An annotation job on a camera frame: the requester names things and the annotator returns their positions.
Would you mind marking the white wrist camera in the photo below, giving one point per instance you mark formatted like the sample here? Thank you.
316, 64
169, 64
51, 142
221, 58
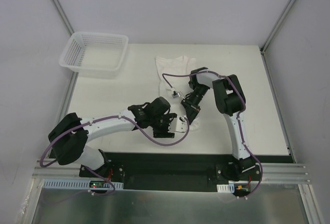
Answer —
179, 124
177, 94

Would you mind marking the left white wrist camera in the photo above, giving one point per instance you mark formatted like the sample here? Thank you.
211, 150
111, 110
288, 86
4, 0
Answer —
179, 124

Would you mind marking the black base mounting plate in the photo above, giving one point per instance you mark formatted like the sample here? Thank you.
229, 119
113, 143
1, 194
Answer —
166, 183

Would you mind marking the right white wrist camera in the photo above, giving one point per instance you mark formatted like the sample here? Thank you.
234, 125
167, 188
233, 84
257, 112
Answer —
177, 94

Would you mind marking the slotted cable duct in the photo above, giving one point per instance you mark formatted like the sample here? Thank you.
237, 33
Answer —
226, 188
81, 184

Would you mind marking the white perforated plastic basket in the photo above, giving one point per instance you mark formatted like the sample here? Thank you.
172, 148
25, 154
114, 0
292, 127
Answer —
94, 54

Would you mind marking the aluminium frame rail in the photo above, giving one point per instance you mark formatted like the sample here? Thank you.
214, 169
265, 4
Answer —
277, 170

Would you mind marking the white t shirt robot print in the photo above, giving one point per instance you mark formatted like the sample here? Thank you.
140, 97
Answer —
170, 72

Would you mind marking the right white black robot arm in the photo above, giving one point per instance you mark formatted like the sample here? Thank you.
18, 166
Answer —
230, 101

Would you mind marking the right slotted cable duct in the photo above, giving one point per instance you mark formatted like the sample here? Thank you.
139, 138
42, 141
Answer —
226, 188

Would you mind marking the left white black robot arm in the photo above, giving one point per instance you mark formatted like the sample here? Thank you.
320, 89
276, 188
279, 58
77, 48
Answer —
70, 137

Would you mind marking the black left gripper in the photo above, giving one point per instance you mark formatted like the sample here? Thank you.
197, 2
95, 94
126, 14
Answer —
164, 125

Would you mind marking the left slotted cable duct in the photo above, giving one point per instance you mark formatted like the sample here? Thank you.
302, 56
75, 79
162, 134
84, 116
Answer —
81, 184

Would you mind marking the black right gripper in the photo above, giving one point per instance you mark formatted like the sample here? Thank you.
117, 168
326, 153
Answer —
188, 106

